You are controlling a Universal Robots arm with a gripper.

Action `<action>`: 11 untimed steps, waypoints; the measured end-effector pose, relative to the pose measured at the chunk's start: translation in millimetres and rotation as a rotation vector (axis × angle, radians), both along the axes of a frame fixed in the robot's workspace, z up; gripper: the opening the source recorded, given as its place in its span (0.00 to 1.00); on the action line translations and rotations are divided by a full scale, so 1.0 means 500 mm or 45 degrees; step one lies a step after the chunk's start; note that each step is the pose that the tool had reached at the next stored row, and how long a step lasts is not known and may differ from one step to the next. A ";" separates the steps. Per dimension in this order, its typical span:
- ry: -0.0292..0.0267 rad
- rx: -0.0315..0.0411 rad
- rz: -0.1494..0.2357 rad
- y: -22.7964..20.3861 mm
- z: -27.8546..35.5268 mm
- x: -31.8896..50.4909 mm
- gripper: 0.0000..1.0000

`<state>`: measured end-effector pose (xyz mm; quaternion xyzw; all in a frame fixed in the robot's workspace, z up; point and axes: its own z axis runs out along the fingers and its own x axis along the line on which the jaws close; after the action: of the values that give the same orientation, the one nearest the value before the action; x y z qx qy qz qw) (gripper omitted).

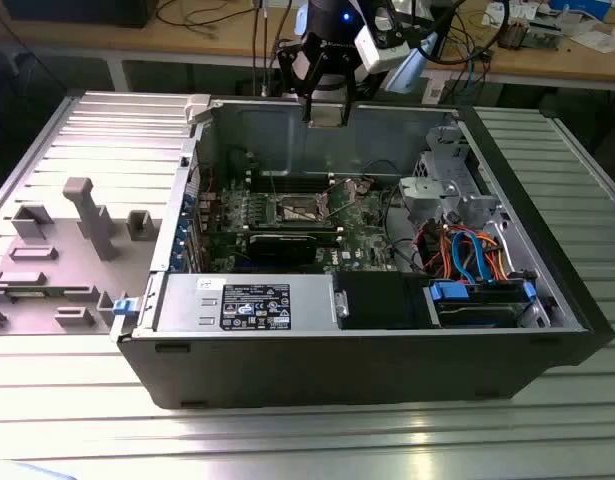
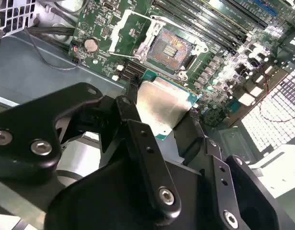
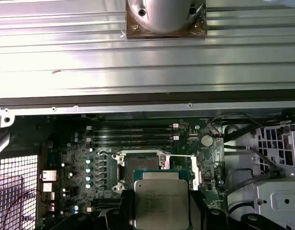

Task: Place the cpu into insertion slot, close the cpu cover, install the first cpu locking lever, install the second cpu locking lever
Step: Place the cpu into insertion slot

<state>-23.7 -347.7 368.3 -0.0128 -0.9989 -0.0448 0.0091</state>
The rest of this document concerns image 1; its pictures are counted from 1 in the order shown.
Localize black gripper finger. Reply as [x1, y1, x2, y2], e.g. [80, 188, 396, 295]
[276, 45, 316, 124]
[339, 52, 383, 126]

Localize silver CPU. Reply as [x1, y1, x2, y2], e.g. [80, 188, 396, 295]
[309, 110, 349, 129]

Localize CPU socket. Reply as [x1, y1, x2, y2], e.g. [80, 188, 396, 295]
[269, 192, 333, 226]

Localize grey case latch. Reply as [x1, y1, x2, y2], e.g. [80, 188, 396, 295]
[184, 93, 213, 126]

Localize metal drive cage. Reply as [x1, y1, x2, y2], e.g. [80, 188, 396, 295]
[399, 124, 503, 224]

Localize green motherboard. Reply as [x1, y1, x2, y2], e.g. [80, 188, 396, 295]
[196, 172, 418, 274]

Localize black graphics card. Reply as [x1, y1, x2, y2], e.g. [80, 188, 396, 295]
[246, 230, 321, 266]

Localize white papers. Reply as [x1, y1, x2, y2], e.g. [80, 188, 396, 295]
[481, 2, 538, 26]
[569, 22, 615, 55]

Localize metal heat sink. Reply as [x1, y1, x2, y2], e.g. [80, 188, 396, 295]
[496, 13, 527, 50]

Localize wooden desk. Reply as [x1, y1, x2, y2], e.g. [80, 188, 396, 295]
[0, 0, 615, 94]

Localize grey metal device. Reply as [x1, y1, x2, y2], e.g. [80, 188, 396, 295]
[524, 17, 563, 51]

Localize hard disk in blue carrier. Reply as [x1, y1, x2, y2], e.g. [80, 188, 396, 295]
[426, 279, 538, 329]

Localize silver power supply unit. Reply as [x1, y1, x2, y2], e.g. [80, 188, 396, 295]
[156, 273, 338, 334]

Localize blue box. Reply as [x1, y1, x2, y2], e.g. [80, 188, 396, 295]
[546, 0, 613, 21]

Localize black PC case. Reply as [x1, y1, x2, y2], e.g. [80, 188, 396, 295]
[109, 91, 615, 411]

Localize grey parts rack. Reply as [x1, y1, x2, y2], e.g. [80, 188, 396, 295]
[0, 177, 163, 336]

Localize large white camera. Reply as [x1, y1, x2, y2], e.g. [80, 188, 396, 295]
[355, 2, 413, 75]

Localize dark hanging cable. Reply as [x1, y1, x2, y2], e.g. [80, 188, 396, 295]
[262, 0, 274, 99]
[251, 0, 263, 99]

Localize blue cable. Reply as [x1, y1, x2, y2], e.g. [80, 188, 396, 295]
[464, 42, 491, 104]

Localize blue wire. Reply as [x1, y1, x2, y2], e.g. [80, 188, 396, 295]
[451, 227, 493, 286]

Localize orange wire bundle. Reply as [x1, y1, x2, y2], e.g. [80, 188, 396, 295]
[421, 224, 513, 281]

